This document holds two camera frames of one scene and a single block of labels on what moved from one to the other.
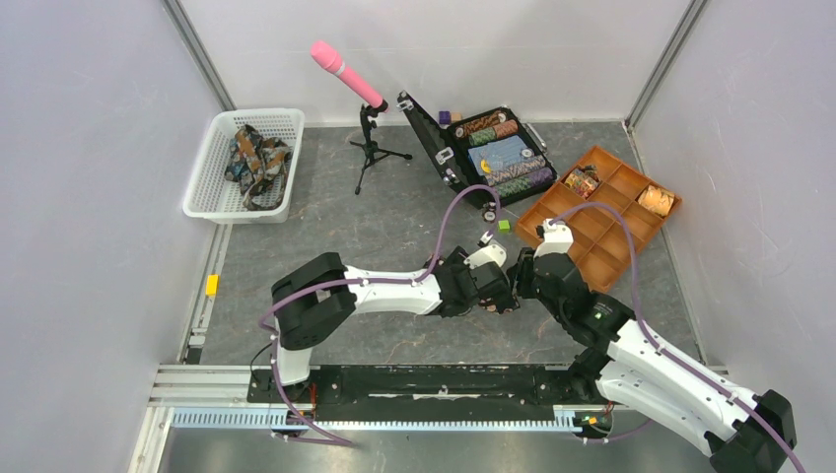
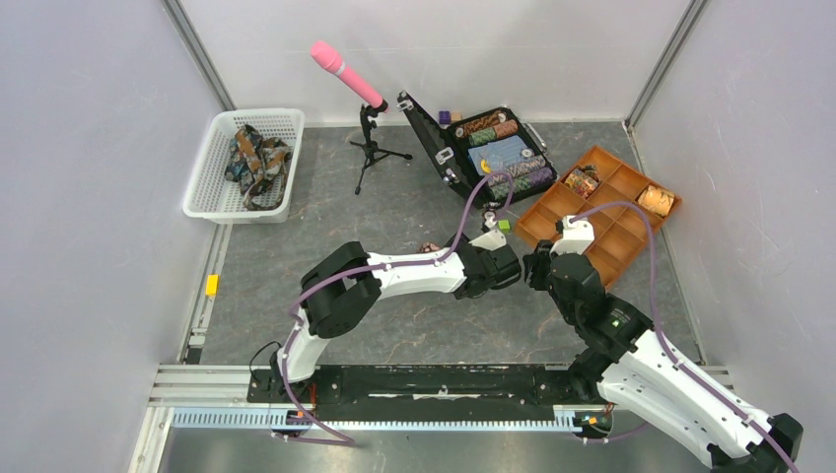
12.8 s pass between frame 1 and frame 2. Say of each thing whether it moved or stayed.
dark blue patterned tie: stayed
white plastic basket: stayed
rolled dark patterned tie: stayed
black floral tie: moved
